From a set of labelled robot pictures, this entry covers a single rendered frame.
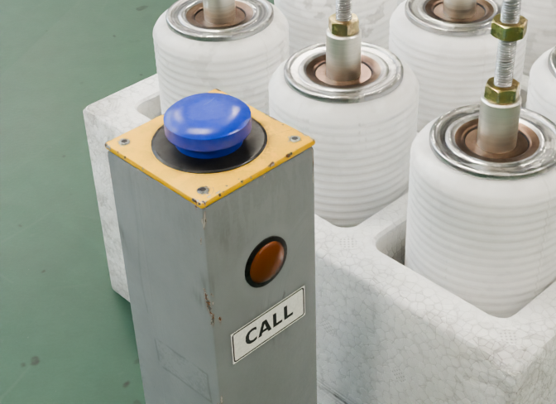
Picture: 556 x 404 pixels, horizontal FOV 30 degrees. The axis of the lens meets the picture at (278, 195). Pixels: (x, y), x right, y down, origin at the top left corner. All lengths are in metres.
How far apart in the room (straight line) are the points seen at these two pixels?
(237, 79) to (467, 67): 0.15
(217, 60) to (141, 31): 0.59
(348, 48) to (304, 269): 0.18
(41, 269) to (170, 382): 0.39
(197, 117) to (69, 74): 0.75
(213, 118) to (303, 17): 0.33
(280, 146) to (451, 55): 0.25
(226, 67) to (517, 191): 0.23
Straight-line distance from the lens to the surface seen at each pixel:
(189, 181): 0.46
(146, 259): 0.51
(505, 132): 0.58
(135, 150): 0.48
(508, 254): 0.59
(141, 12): 1.34
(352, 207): 0.66
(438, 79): 0.72
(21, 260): 0.94
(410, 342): 0.61
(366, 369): 0.65
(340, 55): 0.64
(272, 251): 0.49
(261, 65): 0.71
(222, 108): 0.48
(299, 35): 0.79
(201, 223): 0.45
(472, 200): 0.57
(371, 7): 0.78
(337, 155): 0.64
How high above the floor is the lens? 0.57
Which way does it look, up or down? 36 degrees down
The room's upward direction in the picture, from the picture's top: 2 degrees counter-clockwise
